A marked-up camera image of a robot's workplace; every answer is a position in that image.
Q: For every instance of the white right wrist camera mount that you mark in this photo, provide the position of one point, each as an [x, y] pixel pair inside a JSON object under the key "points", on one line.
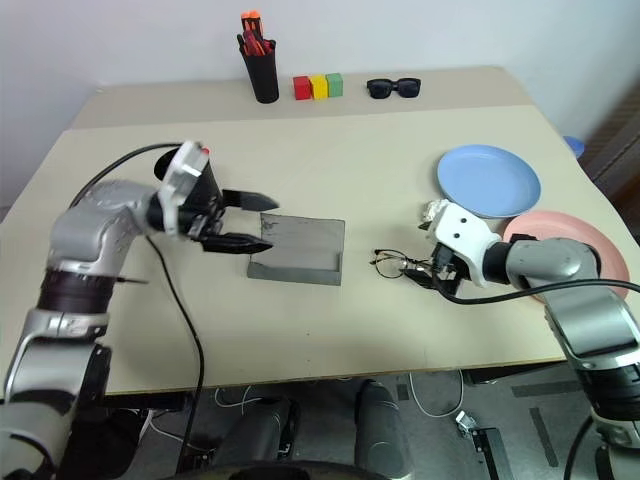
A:
{"points": [[462, 232]]}

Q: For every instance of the yellow cube block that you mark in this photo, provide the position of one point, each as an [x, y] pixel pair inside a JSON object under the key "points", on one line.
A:
{"points": [[318, 87]]}

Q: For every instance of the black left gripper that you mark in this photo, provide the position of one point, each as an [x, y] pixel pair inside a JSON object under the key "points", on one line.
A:
{"points": [[202, 220]]}

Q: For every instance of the red cube block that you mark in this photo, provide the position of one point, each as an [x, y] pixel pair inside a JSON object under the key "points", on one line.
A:
{"points": [[301, 89]]}

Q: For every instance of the blue plate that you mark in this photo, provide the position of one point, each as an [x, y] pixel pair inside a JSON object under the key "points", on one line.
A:
{"points": [[487, 180]]}

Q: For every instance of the black sunglasses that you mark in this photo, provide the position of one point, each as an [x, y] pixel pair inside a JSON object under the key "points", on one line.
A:
{"points": [[382, 89]]}

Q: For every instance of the green cube block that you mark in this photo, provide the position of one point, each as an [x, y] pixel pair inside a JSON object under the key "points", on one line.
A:
{"points": [[334, 85]]}

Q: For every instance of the orange-capped marker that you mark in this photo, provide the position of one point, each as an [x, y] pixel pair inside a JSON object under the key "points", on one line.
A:
{"points": [[251, 27]]}

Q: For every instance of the blue round lid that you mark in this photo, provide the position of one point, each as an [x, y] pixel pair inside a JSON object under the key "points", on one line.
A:
{"points": [[574, 146]]}

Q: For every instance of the pink plate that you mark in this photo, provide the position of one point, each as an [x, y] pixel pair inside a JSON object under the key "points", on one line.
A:
{"points": [[555, 223]]}

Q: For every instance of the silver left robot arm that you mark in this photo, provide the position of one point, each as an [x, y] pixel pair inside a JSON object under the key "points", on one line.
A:
{"points": [[85, 225]]}

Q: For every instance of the dark rounded robot leg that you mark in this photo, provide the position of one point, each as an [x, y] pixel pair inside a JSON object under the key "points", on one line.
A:
{"points": [[382, 430], [265, 430]]}

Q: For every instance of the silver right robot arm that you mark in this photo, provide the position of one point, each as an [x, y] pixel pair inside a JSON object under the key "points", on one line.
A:
{"points": [[555, 260]]}

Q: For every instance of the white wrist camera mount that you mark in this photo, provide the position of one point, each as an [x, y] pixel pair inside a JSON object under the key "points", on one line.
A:
{"points": [[184, 167], [462, 232]]}

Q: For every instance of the grey open glasses case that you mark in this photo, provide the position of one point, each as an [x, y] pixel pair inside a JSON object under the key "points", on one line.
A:
{"points": [[300, 240]]}

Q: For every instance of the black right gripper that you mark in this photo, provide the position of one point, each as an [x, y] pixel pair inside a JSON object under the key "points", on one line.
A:
{"points": [[450, 270]]}

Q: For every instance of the metal floor bracket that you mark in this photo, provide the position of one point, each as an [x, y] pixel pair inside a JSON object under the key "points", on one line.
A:
{"points": [[472, 425]]}

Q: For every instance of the crumpled silver foil ball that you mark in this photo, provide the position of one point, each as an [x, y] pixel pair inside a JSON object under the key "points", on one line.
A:
{"points": [[433, 210]]}

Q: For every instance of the red marker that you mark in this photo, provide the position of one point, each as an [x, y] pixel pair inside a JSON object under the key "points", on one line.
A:
{"points": [[267, 46], [244, 44]]}

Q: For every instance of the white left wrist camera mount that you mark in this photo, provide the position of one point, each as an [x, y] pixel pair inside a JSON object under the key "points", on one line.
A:
{"points": [[184, 167]]}

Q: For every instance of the tall black pen holder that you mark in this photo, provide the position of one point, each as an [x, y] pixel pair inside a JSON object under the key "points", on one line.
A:
{"points": [[262, 77]]}

